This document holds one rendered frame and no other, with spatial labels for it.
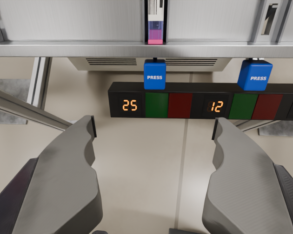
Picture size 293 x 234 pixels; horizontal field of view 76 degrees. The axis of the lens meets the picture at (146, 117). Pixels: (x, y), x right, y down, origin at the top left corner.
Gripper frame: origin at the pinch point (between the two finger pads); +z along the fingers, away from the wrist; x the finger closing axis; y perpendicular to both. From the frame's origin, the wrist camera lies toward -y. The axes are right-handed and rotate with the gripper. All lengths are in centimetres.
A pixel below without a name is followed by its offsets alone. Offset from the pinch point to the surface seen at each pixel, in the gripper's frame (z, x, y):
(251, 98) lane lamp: 10.9, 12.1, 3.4
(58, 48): 7.8, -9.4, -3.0
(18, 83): 79, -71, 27
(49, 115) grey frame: 46, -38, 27
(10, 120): 65, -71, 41
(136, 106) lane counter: 10.9, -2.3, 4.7
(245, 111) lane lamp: 10.9, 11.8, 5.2
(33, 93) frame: 45, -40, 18
